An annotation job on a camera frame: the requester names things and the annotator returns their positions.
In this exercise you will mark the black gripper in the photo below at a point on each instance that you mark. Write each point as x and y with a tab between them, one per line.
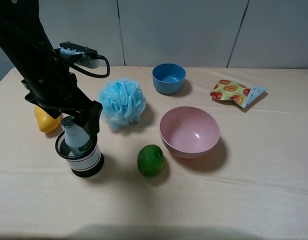
58	93

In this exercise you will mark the white green-label drink bottle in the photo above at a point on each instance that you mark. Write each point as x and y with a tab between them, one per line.
75	136

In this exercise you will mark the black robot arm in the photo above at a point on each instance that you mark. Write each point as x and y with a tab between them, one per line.
45	70

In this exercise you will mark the yellow mango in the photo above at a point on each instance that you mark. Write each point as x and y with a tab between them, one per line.
46	123

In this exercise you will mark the black mesh pen holder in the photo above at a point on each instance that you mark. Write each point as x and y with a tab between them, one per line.
85	165

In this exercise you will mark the blue mesh bath sponge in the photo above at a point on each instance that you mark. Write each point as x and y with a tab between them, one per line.
123	103

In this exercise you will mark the green lime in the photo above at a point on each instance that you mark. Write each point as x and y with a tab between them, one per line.
150	161

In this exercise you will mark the blue plastic bowl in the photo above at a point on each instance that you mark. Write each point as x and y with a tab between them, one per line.
168	78

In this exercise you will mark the pink plastic bowl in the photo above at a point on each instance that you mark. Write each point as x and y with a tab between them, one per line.
189	132

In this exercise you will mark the fruit-print snack packet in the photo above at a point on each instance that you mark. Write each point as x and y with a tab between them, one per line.
228	90

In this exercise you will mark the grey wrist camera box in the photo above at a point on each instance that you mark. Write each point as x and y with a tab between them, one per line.
80	55

